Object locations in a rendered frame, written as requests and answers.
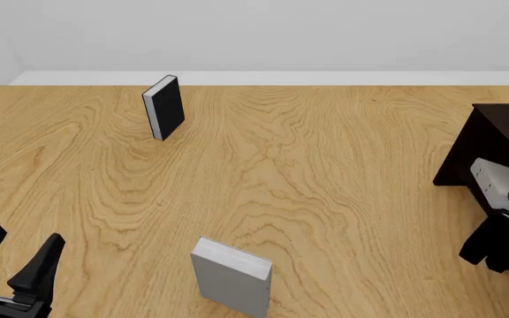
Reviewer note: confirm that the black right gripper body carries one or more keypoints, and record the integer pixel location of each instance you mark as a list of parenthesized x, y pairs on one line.
[(497, 242)]

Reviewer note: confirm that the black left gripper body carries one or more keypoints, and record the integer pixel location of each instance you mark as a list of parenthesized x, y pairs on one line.
[(2, 306)]

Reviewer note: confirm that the grey hardcover book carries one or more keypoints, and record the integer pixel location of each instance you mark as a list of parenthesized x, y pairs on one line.
[(499, 179), (230, 283)]

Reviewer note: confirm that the dark wooden cabinet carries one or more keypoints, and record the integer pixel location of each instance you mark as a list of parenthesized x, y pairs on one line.
[(493, 139)]

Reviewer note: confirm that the black hardcover book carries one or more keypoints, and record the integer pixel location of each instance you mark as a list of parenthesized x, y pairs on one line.
[(169, 106)]

